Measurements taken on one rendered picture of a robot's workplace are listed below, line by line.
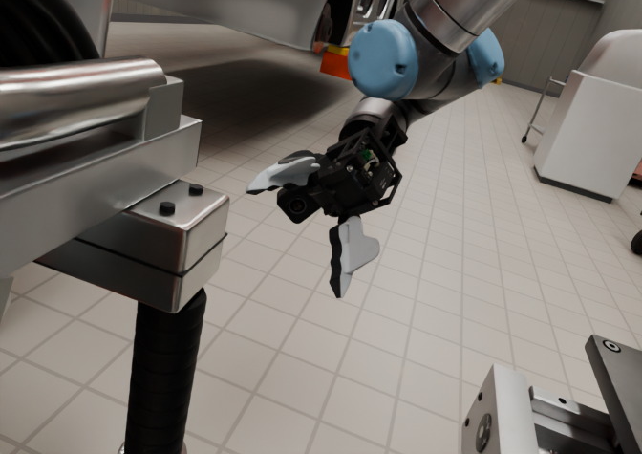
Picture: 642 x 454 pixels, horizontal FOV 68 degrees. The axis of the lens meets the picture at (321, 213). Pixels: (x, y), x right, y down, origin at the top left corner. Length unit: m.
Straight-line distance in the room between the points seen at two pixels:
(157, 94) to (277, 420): 1.26
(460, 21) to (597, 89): 4.19
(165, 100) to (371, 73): 0.29
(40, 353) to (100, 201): 1.37
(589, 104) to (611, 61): 0.36
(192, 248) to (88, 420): 1.18
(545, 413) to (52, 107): 0.47
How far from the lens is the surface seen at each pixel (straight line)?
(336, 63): 3.78
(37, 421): 1.41
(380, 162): 0.54
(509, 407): 0.48
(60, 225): 0.20
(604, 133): 4.73
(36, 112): 0.18
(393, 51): 0.48
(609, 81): 4.67
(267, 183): 0.47
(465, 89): 0.62
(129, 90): 0.21
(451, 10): 0.48
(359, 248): 0.52
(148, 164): 0.24
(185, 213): 0.23
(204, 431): 1.37
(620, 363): 0.54
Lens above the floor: 1.06
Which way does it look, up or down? 24 degrees down
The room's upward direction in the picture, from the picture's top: 15 degrees clockwise
